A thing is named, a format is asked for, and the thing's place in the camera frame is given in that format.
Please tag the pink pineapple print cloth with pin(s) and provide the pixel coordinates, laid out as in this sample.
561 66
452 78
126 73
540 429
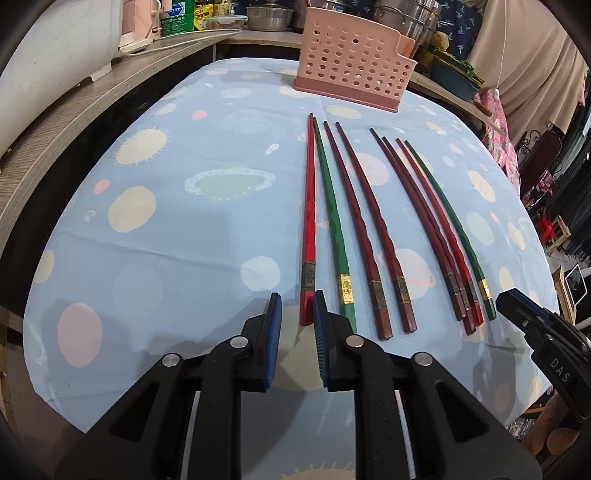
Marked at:
501 138

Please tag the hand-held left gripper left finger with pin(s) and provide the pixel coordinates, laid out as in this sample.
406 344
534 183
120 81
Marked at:
272 341

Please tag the beige curtain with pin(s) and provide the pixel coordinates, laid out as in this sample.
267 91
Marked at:
531 50

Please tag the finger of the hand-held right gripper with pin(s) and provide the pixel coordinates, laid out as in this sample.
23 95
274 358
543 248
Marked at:
531 302
549 355

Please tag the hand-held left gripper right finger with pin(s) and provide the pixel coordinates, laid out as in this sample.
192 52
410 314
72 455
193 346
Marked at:
321 341

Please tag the small steel pot with lid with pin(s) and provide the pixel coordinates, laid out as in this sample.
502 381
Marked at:
270 18

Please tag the yellow snack packet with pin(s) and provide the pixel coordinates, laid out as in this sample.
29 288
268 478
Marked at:
203 18

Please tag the dark red chopstick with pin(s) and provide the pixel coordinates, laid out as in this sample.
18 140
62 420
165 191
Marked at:
371 198
415 203
353 207
427 210

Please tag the green tin can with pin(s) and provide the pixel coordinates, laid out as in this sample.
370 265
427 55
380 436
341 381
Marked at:
178 18

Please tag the pink juicer with white base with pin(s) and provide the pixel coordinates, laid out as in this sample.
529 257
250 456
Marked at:
138 23

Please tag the green chopstick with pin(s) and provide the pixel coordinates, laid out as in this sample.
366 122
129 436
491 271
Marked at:
330 207
450 203

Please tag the large steel steamer pot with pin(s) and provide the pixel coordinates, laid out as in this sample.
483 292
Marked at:
411 18

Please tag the yellow sponge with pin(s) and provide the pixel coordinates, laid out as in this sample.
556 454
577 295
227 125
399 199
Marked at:
441 41

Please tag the pink perforated utensil holder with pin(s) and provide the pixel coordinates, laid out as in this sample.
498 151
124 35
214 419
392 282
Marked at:
351 60

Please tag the wood-grain side counter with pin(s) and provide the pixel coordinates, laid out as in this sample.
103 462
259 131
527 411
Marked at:
69 120

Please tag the white dish drainer tub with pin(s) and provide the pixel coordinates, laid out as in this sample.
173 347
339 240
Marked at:
46 60

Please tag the clear lidded food container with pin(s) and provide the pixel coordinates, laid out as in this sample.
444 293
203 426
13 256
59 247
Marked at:
224 23

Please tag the navy leaf print cloth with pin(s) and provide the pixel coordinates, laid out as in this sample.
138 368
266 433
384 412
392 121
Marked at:
464 23

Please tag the stack of blue bowls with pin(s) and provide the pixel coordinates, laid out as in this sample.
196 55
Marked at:
457 76

